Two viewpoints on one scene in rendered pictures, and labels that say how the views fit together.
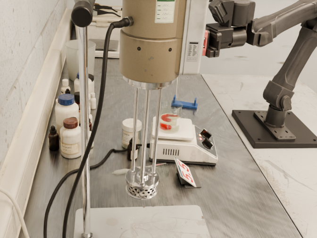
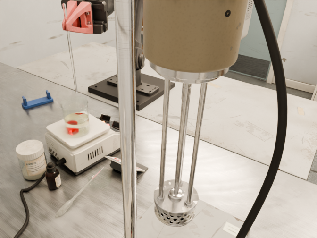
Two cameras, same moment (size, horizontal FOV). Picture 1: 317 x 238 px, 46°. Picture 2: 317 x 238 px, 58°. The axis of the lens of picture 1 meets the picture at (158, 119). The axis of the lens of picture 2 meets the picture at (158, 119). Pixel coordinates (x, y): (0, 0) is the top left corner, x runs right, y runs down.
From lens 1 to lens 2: 52 cm
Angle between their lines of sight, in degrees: 42
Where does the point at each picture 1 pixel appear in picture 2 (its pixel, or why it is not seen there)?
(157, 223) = (165, 230)
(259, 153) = (146, 112)
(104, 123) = not seen: outside the picture
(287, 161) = (170, 108)
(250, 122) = (114, 90)
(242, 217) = (203, 171)
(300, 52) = (137, 11)
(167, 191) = not seen: hidden behind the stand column
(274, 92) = not seen: hidden behind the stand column
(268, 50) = (37, 29)
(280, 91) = (137, 52)
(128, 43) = (208, 9)
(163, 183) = (116, 187)
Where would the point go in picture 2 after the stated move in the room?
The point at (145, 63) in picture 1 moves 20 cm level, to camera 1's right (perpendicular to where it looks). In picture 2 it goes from (233, 36) to (308, 9)
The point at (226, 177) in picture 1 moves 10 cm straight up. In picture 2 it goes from (152, 147) to (153, 116)
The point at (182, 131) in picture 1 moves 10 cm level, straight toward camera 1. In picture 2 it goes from (94, 126) to (117, 145)
